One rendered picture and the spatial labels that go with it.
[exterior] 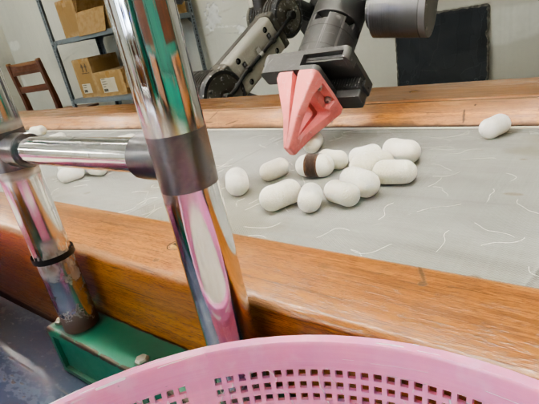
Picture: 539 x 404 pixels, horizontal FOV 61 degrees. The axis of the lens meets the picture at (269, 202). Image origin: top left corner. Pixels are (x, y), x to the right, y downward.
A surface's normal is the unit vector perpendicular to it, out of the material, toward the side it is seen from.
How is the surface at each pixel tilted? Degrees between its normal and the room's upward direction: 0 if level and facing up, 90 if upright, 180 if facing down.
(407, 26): 117
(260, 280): 0
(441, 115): 45
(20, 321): 0
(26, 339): 0
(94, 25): 77
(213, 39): 89
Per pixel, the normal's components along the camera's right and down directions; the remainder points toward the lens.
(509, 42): -0.58, 0.40
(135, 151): -0.59, -0.17
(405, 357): -0.47, 0.16
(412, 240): -0.18, -0.91
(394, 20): -0.47, 0.63
